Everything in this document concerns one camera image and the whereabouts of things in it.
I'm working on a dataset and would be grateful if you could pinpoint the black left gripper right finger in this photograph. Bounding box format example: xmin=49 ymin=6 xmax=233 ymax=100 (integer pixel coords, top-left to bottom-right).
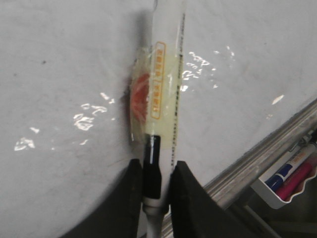
xmin=170 ymin=161 xmax=250 ymax=238

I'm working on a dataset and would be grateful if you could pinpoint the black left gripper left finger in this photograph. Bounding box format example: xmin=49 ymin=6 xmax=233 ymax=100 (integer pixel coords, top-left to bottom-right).
xmin=62 ymin=159 xmax=143 ymax=238

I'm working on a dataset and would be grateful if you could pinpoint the red round magnet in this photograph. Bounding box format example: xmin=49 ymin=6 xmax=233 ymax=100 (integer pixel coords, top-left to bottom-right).
xmin=129 ymin=73 xmax=150 ymax=124

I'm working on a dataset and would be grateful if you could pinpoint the white black whiteboard marker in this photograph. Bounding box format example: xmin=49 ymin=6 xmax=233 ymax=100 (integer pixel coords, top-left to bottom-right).
xmin=143 ymin=0 xmax=187 ymax=238

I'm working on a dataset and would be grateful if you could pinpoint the grey aluminium whiteboard tray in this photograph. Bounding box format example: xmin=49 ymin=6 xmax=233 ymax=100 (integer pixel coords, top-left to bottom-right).
xmin=161 ymin=100 xmax=317 ymax=238

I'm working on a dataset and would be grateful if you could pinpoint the white whiteboard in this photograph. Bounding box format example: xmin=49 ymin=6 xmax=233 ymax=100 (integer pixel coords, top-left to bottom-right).
xmin=0 ymin=0 xmax=317 ymax=238

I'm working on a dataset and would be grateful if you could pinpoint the blue marker in tray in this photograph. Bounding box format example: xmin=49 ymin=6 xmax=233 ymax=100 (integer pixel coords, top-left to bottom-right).
xmin=265 ymin=143 xmax=317 ymax=192

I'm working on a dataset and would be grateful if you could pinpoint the pink marker in tray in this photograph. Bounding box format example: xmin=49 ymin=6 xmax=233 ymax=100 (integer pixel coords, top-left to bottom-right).
xmin=275 ymin=162 xmax=313 ymax=201

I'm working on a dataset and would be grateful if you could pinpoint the white marker holder tray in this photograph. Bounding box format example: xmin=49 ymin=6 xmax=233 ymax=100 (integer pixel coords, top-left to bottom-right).
xmin=251 ymin=139 xmax=317 ymax=209

